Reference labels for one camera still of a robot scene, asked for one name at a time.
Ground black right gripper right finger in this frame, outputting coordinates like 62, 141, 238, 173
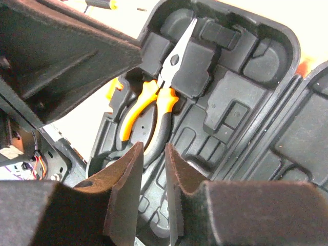
165, 143, 327, 245

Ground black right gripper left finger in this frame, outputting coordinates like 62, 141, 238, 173
1, 142, 144, 245

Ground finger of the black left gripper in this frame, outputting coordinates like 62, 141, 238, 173
1, 5, 141, 128

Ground black orange handled screwdriver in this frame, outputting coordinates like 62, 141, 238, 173
85, 0, 118, 10

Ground orange handled needle nose pliers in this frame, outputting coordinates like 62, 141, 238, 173
119, 18, 197, 166

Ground black plastic tool case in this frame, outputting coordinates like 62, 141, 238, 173
87, 1, 327, 245

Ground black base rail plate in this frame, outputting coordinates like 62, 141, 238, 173
1, 121, 86, 186

